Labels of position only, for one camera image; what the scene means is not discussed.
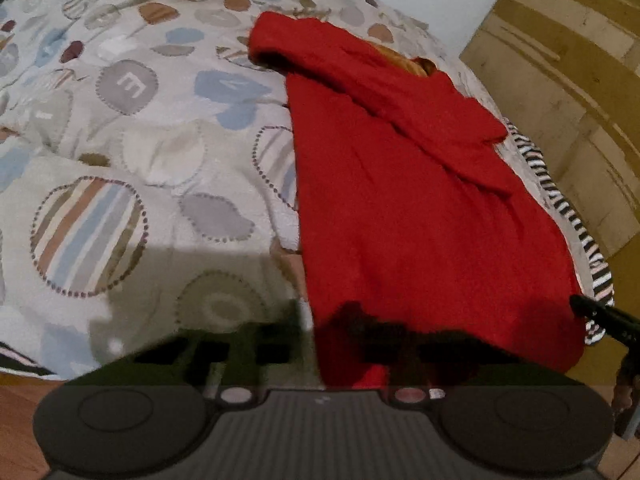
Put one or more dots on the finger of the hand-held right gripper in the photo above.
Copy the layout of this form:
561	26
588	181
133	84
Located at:
597	314

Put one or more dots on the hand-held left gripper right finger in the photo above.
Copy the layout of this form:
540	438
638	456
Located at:
364	324

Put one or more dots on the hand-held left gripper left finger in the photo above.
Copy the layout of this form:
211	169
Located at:
282	332

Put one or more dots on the red fleece garment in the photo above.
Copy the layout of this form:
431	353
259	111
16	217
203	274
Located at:
400	200

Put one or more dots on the black white striped cloth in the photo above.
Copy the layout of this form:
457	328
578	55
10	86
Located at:
560	195

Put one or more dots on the patterned circle print blanket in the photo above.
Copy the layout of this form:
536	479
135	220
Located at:
150	135

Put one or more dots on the orange cloth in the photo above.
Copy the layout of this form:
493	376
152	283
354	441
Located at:
407	62

